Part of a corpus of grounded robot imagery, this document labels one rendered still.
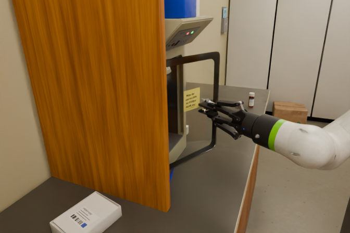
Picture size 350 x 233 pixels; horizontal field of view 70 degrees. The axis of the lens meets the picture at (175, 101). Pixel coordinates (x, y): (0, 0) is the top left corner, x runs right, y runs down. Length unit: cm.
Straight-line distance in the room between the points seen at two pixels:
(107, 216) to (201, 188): 33
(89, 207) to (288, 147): 59
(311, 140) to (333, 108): 335
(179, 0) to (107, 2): 19
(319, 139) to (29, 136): 91
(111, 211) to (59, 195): 25
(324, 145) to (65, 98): 74
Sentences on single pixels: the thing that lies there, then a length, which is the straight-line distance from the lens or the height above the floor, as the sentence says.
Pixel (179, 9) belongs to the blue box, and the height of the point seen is 153.
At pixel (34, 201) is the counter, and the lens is 102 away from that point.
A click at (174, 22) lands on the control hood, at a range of 69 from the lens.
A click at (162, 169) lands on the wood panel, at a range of 76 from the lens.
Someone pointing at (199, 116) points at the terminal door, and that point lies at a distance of 94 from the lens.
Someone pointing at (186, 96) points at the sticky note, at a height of 125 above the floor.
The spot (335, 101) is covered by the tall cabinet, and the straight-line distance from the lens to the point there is 399.
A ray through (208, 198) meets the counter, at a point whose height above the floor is 94.
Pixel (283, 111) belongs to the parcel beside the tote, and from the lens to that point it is 360.
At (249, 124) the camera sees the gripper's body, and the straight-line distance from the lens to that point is 76.
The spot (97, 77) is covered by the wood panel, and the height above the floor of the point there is 135.
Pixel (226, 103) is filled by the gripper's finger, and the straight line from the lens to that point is 81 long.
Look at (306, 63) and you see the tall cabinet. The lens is 382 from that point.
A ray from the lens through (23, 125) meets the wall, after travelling 102.
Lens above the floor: 153
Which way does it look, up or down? 20 degrees down
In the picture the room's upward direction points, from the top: 1 degrees counter-clockwise
